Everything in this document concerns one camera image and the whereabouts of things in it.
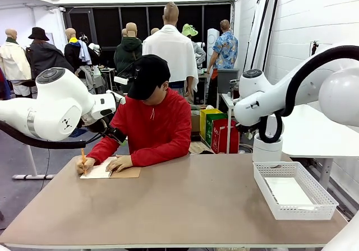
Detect yellow shopping bag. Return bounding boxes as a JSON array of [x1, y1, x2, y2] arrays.
[[199, 108, 224, 147]]

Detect person's face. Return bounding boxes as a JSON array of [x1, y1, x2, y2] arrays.
[[141, 81, 169, 106]]

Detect mannequin in floral shirt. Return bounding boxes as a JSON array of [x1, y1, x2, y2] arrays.
[[206, 19, 238, 109]]

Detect gray metal pot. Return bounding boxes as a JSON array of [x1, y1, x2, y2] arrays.
[[229, 78, 242, 99]]

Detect large white table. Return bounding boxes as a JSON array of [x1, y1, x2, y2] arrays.
[[281, 102, 359, 190]]

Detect green shopping bag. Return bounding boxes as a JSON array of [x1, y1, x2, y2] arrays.
[[205, 113, 228, 148]]

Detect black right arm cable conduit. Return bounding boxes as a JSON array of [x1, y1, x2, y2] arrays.
[[257, 45, 359, 144]]

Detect gray plastic bin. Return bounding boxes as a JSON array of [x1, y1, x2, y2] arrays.
[[217, 68, 240, 94]]

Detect mannequin with yellow scarf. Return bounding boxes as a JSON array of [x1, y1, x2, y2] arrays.
[[63, 27, 93, 73]]

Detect small white side table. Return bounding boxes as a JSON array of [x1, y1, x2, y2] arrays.
[[219, 92, 238, 154]]

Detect white paper sheet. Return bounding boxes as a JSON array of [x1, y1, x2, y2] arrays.
[[264, 176, 315, 211]]

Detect mannequin in dark green jacket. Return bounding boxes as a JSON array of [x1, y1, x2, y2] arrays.
[[114, 22, 143, 94]]

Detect cardboard box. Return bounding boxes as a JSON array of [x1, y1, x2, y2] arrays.
[[190, 113, 201, 133]]

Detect person's left forearm red sleeve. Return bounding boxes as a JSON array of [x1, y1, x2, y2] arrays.
[[130, 138, 192, 168]]

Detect white perforated plastic basket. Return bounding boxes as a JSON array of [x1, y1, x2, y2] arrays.
[[253, 161, 339, 221]]

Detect person's right forearm red sleeve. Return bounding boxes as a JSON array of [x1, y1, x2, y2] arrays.
[[86, 134, 128, 165]]

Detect white standing cylinder appliance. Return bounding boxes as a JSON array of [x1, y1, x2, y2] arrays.
[[207, 28, 220, 64]]

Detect mannequin with green hat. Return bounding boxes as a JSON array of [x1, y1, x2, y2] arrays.
[[181, 23, 207, 67]]

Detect mannequin with white towel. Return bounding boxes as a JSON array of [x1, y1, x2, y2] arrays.
[[142, 2, 199, 104]]

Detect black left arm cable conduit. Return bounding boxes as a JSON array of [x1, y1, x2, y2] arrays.
[[0, 120, 88, 150]]

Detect white cylindrical bin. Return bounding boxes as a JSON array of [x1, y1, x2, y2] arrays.
[[252, 133, 283, 163]]

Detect orange pencil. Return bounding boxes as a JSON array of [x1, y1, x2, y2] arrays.
[[80, 148, 88, 176]]

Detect mannequin with black hat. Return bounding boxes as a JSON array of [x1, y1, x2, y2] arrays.
[[25, 26, 75, 80]]

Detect person's left hand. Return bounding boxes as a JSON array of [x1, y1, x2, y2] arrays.
[[105, 155, 134, 173]]

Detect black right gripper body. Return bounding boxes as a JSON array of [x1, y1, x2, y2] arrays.
[[237, 123, 257, 140]]

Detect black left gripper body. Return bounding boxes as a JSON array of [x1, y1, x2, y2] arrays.
[[89, 118, 127, 145]]

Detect spiral notebook brown cover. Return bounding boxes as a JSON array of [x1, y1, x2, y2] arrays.
[[79, 157, 141, 180]]

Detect person's right hand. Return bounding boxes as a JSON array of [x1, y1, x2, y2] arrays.
[[76, 157, 97, 176]]

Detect metal stool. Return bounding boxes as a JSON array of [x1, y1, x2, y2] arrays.
[[99, 67, 117, 92]]

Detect person's red sweatshirt torso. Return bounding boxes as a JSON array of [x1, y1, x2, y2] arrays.
[[86, 87, 193, 168]]

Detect black baseball cap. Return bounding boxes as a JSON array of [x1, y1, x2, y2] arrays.
[[127, 54, 171, 101]]

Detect mannequin in cream coat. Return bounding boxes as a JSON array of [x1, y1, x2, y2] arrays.
[[0, 28, 33, 98]]

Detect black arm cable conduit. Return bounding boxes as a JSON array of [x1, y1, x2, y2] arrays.
[[0, 120, 88, 150], [257, 45, 359, 144]]

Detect black framed white panel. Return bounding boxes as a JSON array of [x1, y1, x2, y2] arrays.
[[259, 0, 280, 85], [242, 0, 270, 80]]

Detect white table leg stand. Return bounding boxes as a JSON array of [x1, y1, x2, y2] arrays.
[[12, 144, 56, 180]]

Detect head-mounted white camera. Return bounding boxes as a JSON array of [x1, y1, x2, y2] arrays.
[[113, 65, 141, 86]]

